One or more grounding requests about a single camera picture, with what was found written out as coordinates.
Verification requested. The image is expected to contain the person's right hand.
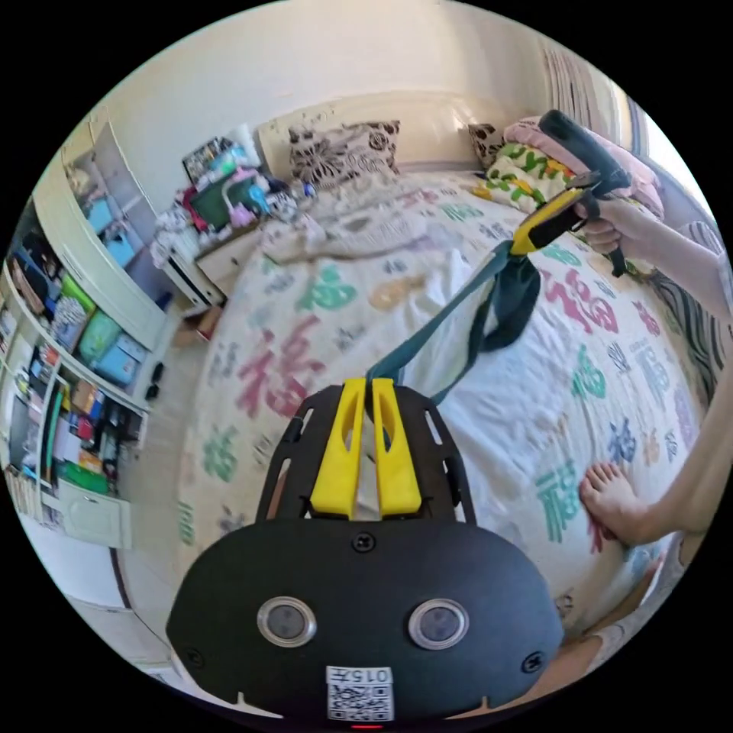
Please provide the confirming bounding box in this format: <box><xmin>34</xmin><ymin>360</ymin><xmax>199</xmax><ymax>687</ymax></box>
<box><xmin>575</xmin><ymin>197</ymin><xmax>631</xmax><ymax>259</ymax></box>

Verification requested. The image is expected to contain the person's right forearm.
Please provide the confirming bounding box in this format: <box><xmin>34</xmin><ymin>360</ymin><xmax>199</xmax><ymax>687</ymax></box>
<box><xmin>611</xmin><ymin>197</ymin><xmax>733</xmax><ymax>325</ymax></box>

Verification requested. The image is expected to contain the pink rolled blanket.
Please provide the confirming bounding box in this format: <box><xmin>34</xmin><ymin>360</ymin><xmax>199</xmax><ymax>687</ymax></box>
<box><xmin>503</xmin><ymin>116</ymin><xmax>665</xmax><ymax>221</ymax></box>

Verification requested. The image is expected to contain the person's body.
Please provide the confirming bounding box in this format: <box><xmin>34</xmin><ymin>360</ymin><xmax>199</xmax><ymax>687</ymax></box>
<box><xmin>503</xmin><ymin>220</ymin><xmax>733</xmax><ymax>709</ymax></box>

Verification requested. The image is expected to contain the white curtain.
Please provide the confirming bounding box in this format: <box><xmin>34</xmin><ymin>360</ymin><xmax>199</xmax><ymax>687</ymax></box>
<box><xmin>537</xmin><ymin>31</ymin><xmax>651</xmax><ymax>147</ymax></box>

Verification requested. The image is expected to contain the large brown floral pillow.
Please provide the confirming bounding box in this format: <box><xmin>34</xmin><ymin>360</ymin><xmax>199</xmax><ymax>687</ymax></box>
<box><xmin>288</xmin><ymin>119</ymin><xmax>402</xmax><ymax>190</ymax></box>

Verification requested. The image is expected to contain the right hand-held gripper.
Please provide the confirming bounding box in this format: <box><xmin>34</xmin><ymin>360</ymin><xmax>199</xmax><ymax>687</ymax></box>
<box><xmin>509</xmin><ymin>169</ymin><xmax>632</xmax><ymax>279</ymax></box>

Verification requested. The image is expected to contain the black white striped cloth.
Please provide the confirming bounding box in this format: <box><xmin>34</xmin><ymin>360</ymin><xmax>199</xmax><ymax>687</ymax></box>
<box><xmin>651</xmin><ymin>267</ymin><xmax>724</xmax><ymax>405</ymax></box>

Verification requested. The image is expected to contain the green yellow patterned blanket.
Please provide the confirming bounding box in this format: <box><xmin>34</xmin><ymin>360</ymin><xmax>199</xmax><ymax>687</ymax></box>
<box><xmin>473</xmin><ymin>141</ymin><xmax>580</xmax><ymax>214</ymax></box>

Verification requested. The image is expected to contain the small brown floral pillow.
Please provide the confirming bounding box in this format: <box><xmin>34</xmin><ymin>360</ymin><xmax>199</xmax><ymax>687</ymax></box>
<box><xmin>467</xmin><ymin>122</ymin><xmax>512</xmax><ymax>171</ymax></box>

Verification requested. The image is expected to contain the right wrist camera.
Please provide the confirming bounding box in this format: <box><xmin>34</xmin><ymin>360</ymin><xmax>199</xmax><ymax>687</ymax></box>
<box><xmin>538</xmin><ymin>109</ymin><xmax>631</xmax><ymax>186</ymax></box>

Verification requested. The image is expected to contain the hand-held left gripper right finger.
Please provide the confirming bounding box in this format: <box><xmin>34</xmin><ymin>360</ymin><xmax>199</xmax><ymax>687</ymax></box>
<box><xmin>372</xmin><ymin>377</ymin><xmax>423</xmax><ymax>515</ymax></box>

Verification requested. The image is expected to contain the white and green short sleeve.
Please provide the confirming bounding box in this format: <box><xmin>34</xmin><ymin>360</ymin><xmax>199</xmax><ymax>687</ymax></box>
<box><xmin>357</xmin><ymin>239</ymin><xmax>580</xmax><ymax>519</ymax></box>

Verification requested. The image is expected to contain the brown carton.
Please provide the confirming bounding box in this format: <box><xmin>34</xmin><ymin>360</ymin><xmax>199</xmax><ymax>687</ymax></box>
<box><xmin>170</xmin><ymin>305</ymin><xmax>225</xmax><ymax>347</ymax></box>

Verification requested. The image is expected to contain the bed with printed sheet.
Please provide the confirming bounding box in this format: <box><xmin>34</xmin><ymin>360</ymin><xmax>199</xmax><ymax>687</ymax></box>
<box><xmin>178</xmin><ymin>91</ymin><xmax>717</xmax><ymax>637</ymax></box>

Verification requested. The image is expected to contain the white cupboard with shelves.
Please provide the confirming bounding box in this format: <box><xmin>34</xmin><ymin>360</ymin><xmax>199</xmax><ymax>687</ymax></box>
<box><xmin>0</xmin><ymin>105</ymin><xmax>170</xmax><ymax>554</ymax></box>

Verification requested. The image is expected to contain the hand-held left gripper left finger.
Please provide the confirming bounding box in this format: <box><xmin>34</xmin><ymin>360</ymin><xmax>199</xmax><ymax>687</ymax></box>
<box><xmin>309</xmin><ymin>377</ymin><xmax>367</xmax><ymax>515</ymax></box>

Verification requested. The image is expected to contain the cluttered bedside table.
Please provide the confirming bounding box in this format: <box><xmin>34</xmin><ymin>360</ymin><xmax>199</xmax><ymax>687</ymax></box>
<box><xmin>151</xmin><ymin>124</ymin><xmax>321</xmax><ymax>313</ymax></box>

